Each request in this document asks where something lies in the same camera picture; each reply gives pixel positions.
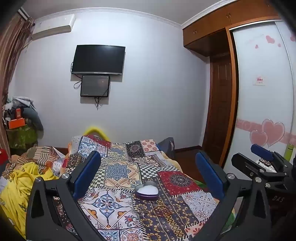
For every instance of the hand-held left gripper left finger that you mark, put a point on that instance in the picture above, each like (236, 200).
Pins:
(86, 176)

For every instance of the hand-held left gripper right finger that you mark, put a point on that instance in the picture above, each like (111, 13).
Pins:
(208, 173)

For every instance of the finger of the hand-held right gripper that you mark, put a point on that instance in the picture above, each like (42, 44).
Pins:
(261, 150)
(247, 165)

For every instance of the purple heart-shaped tin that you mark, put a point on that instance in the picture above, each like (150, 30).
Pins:
(146, 191)

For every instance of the white case with stickers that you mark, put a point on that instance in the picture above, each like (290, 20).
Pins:
(266, 167)

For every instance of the green bottle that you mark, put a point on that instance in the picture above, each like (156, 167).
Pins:
(289, 151)

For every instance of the patterned patchwork quilt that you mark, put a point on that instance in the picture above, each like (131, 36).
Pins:
(129, 169)

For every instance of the yellow pillow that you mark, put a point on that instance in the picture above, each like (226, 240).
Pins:
(97, 132)

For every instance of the white wardrobe door with hearts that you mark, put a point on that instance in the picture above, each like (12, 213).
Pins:
(261, 104)

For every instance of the dark blue bag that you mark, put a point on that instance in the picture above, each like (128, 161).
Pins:
(167, 148)

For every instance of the brown striped blanket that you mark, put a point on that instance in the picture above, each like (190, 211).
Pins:
(34, 156)

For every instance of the brown wooden door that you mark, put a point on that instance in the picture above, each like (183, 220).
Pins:
(219, 104)

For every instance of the yellow blanket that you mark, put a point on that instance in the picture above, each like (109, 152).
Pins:
(16, 190)

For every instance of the pile of clothes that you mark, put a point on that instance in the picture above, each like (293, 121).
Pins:
(30, 115)

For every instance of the orange box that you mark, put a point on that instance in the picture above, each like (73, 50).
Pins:
(16, 123)

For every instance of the wooden overhead cabinet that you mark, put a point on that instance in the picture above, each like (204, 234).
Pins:
(215, 25)

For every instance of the brown striped curtain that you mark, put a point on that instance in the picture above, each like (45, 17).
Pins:
(10, 58)

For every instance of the white air conditioner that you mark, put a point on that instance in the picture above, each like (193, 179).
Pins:
(52, 26)

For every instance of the small black wall monitor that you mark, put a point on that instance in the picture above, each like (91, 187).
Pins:
(95, 85)

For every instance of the wall-mounted black television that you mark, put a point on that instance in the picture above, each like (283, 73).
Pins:
(98, 59)

